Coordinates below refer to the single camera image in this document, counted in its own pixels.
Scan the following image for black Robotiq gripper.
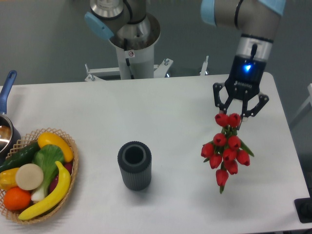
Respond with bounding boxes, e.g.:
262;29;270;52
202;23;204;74
213;56;269;122

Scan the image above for red tulip bouquet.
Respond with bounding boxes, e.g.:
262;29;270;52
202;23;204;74
200;113;254;194

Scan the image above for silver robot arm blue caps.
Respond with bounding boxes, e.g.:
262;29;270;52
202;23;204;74
84;0;286;120

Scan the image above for black device at edge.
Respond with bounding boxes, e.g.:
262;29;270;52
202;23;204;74
294;197;312;223

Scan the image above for dark grey ribbed vase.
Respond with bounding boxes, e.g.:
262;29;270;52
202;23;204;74
117;141;152;191

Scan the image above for red purple vegetable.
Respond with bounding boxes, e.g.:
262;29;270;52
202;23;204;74
48;162;73;194

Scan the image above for yellow banana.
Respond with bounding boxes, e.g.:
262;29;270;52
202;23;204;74
18;161;71;221

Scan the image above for green bok choy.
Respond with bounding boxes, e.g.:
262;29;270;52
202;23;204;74
31;144;64;203

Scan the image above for yellow squash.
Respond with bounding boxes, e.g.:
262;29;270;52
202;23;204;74
38;132;74;162

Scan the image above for woven wicker basket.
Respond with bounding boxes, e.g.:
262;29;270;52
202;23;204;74
0;128;79;225

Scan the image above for green cucumber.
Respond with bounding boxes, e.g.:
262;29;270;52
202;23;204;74
0;141;40;172

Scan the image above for beige round disc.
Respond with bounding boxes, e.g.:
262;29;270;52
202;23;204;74
15;163;43;191

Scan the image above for yellow bell pepper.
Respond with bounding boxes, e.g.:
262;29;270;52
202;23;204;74
0;168;19;191

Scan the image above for orange fruit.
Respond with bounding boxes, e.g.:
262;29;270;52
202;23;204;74
3;187;31;211

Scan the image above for white frame at right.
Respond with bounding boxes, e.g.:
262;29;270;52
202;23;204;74
289;83;312;130

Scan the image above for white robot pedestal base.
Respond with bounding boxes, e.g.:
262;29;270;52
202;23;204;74
84;45;210;82

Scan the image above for blue handled saucepan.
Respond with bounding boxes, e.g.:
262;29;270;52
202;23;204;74
0;70;21;165

